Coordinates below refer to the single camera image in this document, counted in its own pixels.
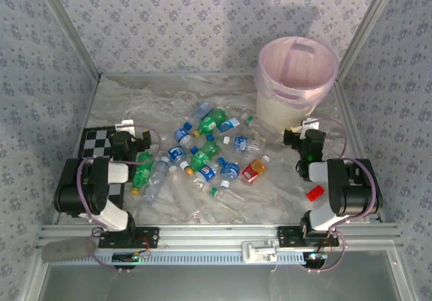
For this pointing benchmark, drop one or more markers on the pink-lined trash bin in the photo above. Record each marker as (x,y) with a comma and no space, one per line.
(297,68)

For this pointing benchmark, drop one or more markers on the white latch bracket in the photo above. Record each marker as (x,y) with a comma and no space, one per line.
(258,252)

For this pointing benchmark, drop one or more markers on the red plastic block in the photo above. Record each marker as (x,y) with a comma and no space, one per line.
(315,193)

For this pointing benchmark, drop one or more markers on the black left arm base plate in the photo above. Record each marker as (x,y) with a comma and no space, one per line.
(148,238)

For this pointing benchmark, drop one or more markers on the clear bottle green cap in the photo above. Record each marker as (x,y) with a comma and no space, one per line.
(249,120)
(213,191)

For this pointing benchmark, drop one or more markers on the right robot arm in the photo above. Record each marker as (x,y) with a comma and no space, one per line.
(351,193)

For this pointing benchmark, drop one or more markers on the grey front panel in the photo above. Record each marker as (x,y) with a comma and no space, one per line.
(216,284)

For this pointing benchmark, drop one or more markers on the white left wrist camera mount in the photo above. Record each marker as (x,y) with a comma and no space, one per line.
(125,126)

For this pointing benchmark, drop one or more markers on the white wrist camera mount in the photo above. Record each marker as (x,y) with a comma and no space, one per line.
(310,124)
(125,126)

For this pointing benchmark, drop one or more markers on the aluminium frame post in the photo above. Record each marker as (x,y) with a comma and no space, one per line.
(377,9)

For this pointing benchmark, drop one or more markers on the grey oblong pad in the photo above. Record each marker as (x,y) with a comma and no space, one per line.
(64,250)

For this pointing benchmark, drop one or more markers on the red label orange bottle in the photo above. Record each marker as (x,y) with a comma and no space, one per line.
(253,170)

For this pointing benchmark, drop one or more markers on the circuit board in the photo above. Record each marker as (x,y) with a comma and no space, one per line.
(125,257)
(315,257)

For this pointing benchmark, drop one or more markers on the crushed clear bottle blue label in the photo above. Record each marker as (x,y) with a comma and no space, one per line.
(202,109)

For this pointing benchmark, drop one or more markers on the right circuit board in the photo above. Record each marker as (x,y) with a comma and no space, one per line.
(315,257)

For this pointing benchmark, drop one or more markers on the cream plastic bin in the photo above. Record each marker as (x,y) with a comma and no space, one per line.
(283,112)

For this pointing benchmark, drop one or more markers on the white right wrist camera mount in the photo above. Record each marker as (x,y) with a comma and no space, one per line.
(310,124)

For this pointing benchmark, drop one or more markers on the clear bottle Pepsi logo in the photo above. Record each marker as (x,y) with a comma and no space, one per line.
(206,172)

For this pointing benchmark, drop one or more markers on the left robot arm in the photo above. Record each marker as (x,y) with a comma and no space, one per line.
(74,193)

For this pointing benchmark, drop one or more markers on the green bottle yellow cap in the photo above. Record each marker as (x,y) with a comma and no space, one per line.
(211,123)
(209,148)
(141,172)

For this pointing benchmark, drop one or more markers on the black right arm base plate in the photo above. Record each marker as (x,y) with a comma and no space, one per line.
(287,237)

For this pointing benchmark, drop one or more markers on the aluminium rail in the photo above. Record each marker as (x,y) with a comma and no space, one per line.
(219,235)

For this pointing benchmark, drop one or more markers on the left circuit board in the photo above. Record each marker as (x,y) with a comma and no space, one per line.
(125,257)

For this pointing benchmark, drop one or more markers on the black grey checkerboard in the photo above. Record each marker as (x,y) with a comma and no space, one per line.
(98,142)

